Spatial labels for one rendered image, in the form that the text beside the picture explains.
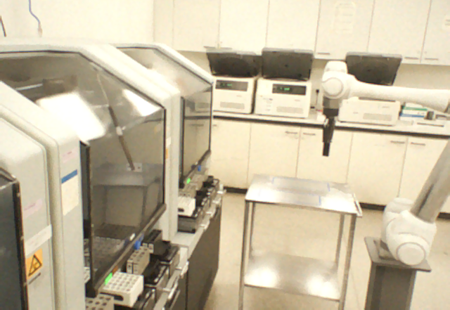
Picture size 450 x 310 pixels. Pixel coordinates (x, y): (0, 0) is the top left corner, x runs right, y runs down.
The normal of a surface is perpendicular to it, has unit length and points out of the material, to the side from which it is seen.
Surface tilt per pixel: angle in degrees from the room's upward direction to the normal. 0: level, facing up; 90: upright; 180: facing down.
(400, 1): 90
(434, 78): 90
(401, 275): 90
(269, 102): 90
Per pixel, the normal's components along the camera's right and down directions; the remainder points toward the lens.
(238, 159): -0.18, 0.24
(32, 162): 0.98, 0.10
